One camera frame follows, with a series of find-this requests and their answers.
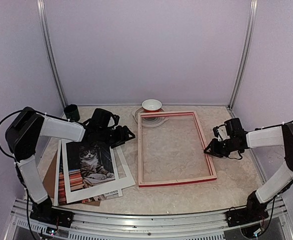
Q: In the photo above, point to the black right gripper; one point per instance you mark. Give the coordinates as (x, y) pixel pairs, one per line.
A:
(214, 150)

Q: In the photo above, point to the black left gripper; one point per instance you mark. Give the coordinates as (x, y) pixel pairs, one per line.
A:
(121, 138)

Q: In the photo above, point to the red wooden picture frame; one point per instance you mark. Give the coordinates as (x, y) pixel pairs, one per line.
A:
(206, 160)

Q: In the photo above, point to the white mat board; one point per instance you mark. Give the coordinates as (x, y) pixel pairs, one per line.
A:
(118, 184)

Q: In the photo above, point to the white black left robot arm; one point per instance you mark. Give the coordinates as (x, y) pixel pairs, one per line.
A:
(23, 134)

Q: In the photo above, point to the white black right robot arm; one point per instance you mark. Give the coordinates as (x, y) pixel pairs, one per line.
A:
(273, 143)

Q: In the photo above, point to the cat photo print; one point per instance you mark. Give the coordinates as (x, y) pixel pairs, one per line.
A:
(87, 166)

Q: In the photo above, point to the grey striped plate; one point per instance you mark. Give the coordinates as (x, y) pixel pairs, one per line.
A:
(148, 122)

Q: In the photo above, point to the orange white bowl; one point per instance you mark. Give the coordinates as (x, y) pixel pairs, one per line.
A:
(151, 105)

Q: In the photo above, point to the dark green mug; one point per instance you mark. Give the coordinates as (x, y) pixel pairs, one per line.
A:
(72, 113)

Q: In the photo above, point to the brown backing board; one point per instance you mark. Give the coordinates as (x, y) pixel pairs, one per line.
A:
(49, 184)

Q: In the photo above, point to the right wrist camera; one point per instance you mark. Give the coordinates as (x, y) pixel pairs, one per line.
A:
(220, 132)

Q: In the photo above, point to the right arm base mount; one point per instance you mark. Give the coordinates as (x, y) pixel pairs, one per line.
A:
(238, 216)

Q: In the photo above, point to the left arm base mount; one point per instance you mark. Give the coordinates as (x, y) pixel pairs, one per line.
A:
(52, 216)

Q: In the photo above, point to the right aluminium post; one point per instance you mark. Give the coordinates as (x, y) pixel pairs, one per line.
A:
(245, 53)

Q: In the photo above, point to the aluminium post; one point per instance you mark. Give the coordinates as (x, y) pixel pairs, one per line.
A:
(245, 53)
(49, 51)

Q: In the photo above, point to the left aluminium post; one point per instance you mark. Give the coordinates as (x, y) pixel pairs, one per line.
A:
(49, 51)

